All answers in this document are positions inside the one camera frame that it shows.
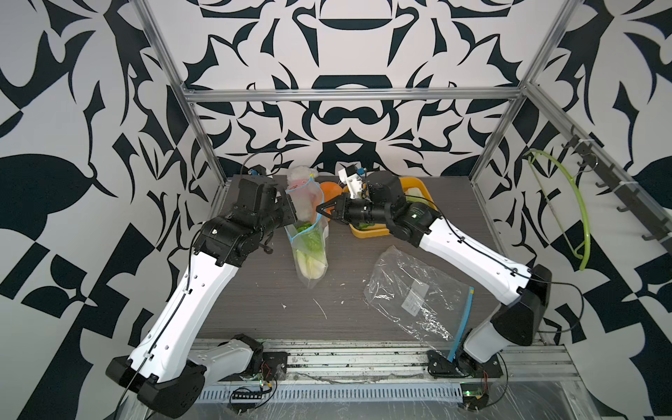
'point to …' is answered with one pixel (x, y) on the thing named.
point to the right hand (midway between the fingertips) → (314, 207)
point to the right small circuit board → (474, 396)
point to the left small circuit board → (247, 395)
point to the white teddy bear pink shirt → (303, 184)
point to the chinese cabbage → (311, 254)
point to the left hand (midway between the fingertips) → (286, 198)
